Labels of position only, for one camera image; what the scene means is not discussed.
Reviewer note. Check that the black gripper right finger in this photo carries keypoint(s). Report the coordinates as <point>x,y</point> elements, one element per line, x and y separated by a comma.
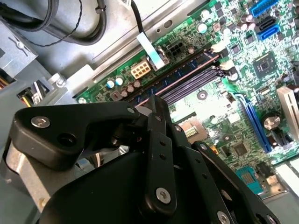
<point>205,168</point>

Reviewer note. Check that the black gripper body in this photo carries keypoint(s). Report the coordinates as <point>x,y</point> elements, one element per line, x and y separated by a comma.
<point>105,191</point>

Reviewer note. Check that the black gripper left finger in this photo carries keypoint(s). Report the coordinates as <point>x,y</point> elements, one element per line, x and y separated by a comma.
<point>51,135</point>

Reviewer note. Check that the RAM stick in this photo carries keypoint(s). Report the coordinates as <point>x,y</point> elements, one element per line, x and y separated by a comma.
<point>177,70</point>

